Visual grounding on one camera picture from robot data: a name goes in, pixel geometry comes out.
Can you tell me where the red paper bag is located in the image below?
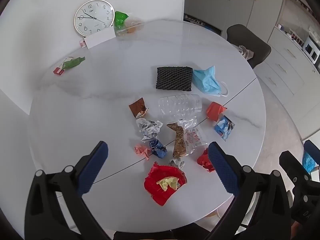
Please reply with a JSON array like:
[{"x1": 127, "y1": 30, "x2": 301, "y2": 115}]
[{"x1": 144, "y1": 162, "x2": 187, "y2": 207}]

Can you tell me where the green plastic wrapper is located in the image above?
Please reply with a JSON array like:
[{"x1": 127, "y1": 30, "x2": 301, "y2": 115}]
[{"x1": 114, "y1": 11, "x2": 129, "y2": 30}]

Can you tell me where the crumpled pink paper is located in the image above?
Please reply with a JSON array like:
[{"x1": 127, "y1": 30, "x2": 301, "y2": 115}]
[{"x1": 134, "y1": 144, "x2": 152, "y2": 161}]

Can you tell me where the blue face mask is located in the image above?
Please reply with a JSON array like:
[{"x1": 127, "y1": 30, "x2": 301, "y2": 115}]
[{"x1": 192, "y1": 65, "x2": 229, "y2": 97}]

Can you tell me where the white card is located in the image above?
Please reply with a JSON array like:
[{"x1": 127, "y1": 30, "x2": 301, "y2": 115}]
[{"x1": 84, "y1": 27, "x2": 117, "y2": 49}]

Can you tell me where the dark grey chair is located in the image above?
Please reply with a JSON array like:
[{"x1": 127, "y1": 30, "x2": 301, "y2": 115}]
[{"x1": 226, "y1": 24, "x2": 272, "y2": 69}]

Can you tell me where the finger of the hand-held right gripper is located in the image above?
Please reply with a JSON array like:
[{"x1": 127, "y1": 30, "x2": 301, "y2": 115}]
[
  {"x1": 279, "y1": 151, "x2": 312, "y2": 188},
  {"x1": 303, "y1": 140, "x2": 320, "y2": 161}
]

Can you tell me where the crumpled red paper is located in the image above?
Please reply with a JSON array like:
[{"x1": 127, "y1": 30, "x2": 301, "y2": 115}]
[{"x1": 197, "y1": 148, "x2": 216, "y2": 172}]

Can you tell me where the white countertop appliance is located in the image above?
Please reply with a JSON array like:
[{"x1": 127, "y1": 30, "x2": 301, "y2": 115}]
[{"x1": 302, "y1": 34, "x2": 320, "y2": 64}]

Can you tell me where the blue carton with bird print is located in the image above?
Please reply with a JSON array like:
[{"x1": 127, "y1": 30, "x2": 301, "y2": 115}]
[{"x1": 214, "y1": 115, "x2": 236, "y2": 142}]

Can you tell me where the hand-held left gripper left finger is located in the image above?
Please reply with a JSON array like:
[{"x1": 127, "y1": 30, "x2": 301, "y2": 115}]
[{"x1": 24, "y1": 141, "x2": 112, "y2": 240}]

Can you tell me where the brown patterned packet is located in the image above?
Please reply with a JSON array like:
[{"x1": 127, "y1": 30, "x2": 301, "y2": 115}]
[{"x1": 166, "y1": 122, "x2": 189, "y2": 158}]

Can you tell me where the black foam net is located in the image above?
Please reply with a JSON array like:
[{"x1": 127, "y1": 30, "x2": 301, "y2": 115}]
[{"x1": 155, "y1": 66, "x2": 193, "y2": 92}]

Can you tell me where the beige tote bag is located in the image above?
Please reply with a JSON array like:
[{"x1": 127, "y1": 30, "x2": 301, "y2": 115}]
[{"x1": 237, "y1": 45, "x2": 255, "y2": 59}]

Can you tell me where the white drawer cabinet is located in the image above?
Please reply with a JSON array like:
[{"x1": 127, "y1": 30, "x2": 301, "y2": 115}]
[{"x1": 255, "y1": 26, "x2": 320, "y2": 137}]

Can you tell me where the white round wall clock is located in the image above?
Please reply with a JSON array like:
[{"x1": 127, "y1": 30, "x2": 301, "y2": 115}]
[{"x1": 73, "y1": 0, "x2": 115, "y2": 37}]

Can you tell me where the clear plastic bottle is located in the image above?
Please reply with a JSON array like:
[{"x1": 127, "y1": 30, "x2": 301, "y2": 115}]
[{"x1": 158, "y1": 94, "x2": 203, "y2": 120}]

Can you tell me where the clear packet with red print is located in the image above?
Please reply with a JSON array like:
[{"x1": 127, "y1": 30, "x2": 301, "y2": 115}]
[{"x1": 180, "y1": 120, "x2": 208, "y2": 155}]

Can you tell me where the white tall cabinet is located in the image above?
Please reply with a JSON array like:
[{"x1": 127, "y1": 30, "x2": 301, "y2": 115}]
[{"x1": 184, "y1": 0, "x2": 288, "y2": 38}]

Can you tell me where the crumpled yellow paper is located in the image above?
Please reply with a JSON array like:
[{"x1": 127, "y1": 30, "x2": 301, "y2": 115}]
[{"x1": 156, "y1": 176, "x2": 179, "y2": 190}]

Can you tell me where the brown torn wrapper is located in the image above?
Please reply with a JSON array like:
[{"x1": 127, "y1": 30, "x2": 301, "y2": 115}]
[{"x1": 129, "y1": 97, "x2": 149, "y2": 118}]

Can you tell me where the crumpled blue wrapper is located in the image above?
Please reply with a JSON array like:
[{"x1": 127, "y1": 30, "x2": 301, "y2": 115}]
[{"x1": 149, "y1": 139, "x2": 167, "y2": 158}]

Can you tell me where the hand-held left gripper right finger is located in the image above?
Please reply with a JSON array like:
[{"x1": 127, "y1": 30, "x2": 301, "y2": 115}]
[{"x1": 205, "y1": 142, "x2": 292, "y2": 240}]

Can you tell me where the crumpled grey foil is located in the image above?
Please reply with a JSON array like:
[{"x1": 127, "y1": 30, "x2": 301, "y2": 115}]
[{"x1": 170, "y1": 158, "x2": 185, "y2": 169}]

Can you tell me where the blue plastic bag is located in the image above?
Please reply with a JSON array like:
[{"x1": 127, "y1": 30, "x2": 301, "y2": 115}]
[{"x1": 302, "y1": 152, "x2": 319, "y2": 174}]

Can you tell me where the green snack wrapper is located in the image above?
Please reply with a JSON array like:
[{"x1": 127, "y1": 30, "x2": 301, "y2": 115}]
[{"x1": 62, "y1": 56, "x2": 86, "y2": 70}]

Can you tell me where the clear plastic food container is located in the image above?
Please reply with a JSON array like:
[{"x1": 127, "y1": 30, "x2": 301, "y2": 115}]
[{"x1": 115, "y1": 17, "x2": 145, "y2": 37}]

